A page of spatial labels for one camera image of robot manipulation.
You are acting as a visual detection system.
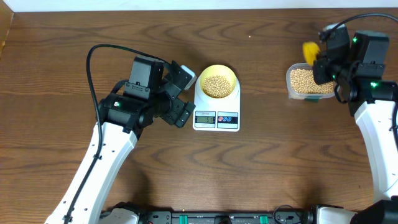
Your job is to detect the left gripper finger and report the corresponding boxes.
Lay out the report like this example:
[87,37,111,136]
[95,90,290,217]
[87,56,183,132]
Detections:
[169,60,188,95]
[172,98,195,128]

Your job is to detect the yellow measuring scoop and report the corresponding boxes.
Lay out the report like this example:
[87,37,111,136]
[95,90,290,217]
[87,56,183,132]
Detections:
[302,42,320,66]

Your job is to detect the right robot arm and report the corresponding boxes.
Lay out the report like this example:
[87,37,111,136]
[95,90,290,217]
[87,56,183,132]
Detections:
[303,24,397,223]

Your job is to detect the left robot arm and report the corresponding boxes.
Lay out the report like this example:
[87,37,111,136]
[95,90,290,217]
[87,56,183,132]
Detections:
[46,57,196,223]

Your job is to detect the white digital kitchen scale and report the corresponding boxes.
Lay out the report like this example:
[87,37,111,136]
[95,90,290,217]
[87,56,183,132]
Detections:
[192,75,241,132]

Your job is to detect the yellow plastic bowl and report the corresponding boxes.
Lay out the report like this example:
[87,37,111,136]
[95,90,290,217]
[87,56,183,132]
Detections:
[199,65,238,97]

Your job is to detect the soybeans in bowl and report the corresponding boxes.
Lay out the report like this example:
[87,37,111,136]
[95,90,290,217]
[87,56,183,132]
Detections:
[203,75,232,98]

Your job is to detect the soybeans in container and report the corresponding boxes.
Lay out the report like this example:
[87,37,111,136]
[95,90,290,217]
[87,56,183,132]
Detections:
[290,69,334,94]

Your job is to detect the clear plastic container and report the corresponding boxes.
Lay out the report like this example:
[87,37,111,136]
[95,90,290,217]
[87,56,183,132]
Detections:
[286,63,335,101]

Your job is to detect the green tape piece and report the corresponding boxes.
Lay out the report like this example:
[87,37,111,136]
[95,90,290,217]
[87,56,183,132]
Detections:
[304,98,319,103]

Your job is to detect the wooden side panel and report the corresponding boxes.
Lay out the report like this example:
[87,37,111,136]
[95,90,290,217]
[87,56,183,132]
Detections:
[0,0,14,55]

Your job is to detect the right black cable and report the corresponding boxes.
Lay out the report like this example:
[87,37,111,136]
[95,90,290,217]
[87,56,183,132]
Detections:
[322,12,398,144]

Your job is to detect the black cable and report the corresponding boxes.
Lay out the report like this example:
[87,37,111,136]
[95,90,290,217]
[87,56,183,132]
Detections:
[62,43,172,224]
[322,12,398,144]

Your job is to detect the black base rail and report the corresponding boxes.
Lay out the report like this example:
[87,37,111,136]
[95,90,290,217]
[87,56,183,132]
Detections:
[99,210,318,224]

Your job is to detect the left black cable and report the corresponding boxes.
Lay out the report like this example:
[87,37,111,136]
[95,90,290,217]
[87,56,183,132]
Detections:
[62,43,172,224]

